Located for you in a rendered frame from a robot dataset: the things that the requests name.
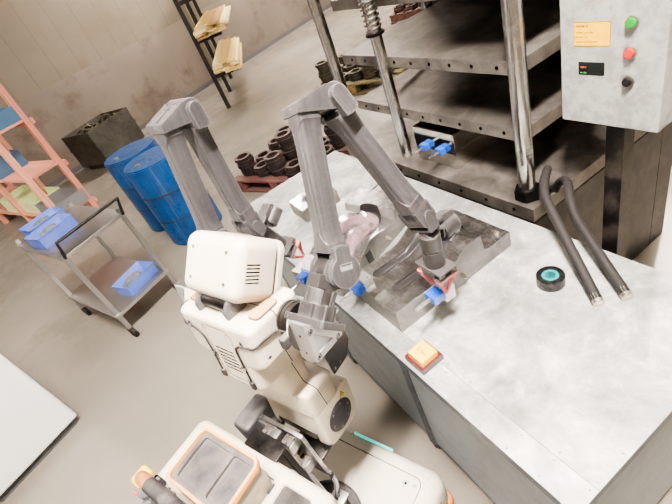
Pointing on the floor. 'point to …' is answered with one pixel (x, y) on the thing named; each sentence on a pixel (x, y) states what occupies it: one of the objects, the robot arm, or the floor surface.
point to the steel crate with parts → (102, 137)
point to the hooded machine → (27, 425)
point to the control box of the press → (617, 86)
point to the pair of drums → (153, 188)
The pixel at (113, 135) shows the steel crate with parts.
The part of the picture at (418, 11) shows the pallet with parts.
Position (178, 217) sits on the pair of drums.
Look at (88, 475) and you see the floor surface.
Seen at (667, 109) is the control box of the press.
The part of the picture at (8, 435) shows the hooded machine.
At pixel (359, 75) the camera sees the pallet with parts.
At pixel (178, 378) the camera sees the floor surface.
